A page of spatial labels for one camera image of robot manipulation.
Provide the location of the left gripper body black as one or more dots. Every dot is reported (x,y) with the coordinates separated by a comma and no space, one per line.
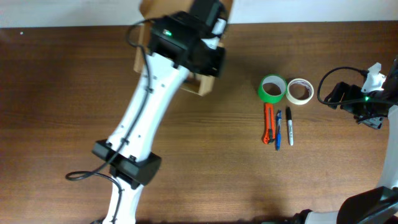
(212,50)

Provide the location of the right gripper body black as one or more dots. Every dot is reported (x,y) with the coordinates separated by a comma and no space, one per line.
(369,112)

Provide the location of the brown cardboard box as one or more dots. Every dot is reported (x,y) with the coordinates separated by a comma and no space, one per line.
(202,85)

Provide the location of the beige masking tape roll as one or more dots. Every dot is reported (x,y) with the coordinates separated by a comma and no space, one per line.
(299,91)

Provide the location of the blue pen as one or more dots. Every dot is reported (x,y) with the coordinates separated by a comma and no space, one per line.
(278,133)

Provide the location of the green tape roll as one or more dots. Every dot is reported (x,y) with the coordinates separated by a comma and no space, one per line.
(272,88)

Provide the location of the orange utility knife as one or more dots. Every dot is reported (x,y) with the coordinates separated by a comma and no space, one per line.
(269,135)

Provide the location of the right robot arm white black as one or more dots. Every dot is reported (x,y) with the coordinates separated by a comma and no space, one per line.
(378,205)

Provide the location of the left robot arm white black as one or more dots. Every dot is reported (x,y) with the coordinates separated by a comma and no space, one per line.
(127,151)

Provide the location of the black marker white barrel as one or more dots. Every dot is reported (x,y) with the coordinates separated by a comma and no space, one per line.
(290,126)

